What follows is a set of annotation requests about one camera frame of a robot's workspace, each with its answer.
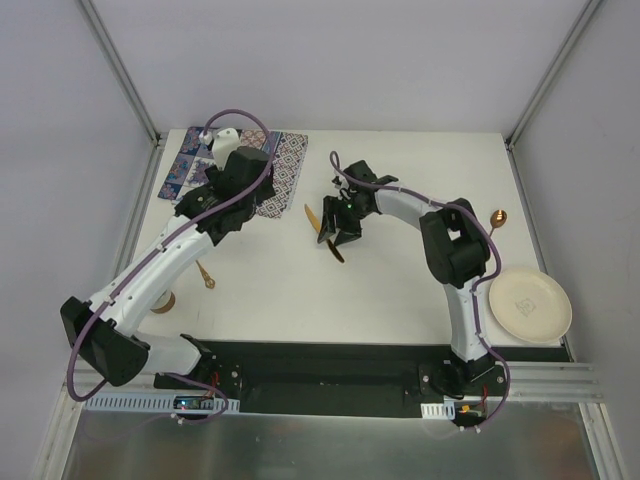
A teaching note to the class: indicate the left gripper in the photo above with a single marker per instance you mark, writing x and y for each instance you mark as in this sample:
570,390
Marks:
220,176

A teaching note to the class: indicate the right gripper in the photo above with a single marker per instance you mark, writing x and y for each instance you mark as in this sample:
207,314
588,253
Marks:
338,215

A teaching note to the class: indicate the copper spoon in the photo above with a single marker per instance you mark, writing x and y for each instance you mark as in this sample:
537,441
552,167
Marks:
497,220

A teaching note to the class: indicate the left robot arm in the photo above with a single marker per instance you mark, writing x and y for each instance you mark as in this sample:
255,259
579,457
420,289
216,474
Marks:
104,330

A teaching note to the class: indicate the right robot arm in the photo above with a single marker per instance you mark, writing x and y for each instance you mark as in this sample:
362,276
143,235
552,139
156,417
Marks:
456,252

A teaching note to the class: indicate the patterned cloth placemat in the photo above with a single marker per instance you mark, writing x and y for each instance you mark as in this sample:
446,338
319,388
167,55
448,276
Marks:
188,168

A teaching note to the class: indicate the gold fork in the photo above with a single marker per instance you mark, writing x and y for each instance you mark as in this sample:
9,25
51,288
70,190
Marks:
207,278

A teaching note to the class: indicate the metal cup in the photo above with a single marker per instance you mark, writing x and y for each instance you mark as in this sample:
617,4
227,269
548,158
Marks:
164,303

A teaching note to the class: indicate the cream plate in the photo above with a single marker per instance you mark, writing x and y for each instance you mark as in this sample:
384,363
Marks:
530,305

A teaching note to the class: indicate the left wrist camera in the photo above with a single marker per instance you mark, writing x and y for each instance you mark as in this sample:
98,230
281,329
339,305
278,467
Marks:
217,145

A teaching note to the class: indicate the left aluminium frame post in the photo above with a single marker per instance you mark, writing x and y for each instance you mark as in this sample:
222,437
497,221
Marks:
118,68

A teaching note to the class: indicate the aluminium frame post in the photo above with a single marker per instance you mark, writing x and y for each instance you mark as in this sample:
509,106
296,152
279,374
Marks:
578,28
118,68

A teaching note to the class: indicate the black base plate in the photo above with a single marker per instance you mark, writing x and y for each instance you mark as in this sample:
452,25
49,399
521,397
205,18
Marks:
351,380

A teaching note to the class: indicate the right aluminium frame post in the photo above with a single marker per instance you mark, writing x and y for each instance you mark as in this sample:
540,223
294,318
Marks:
578,28

